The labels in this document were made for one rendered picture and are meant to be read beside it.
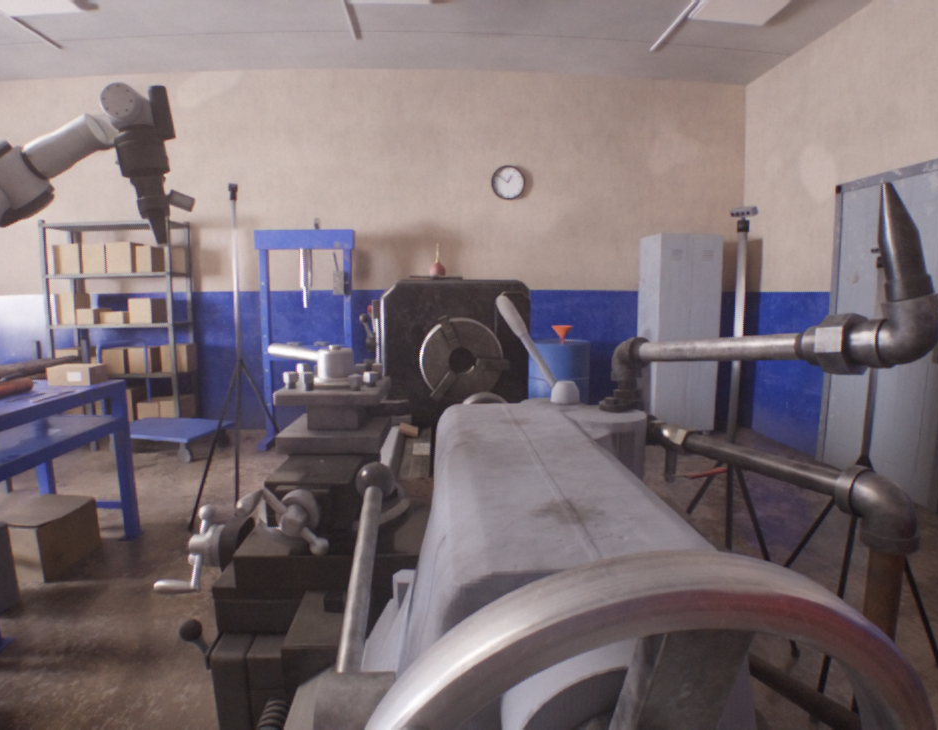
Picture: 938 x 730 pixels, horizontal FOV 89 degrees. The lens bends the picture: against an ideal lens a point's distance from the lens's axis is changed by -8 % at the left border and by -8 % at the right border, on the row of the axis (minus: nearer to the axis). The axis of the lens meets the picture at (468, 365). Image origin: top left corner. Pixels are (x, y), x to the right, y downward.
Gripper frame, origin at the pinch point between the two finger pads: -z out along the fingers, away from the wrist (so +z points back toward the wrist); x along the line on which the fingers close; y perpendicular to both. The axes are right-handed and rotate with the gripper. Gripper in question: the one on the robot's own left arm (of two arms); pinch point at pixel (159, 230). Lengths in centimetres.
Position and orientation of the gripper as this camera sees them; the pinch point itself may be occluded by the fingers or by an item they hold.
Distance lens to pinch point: 117.5
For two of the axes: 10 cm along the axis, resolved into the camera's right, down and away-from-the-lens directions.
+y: 8.6, -2.4, 4.5
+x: 4.9, 1.0, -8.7
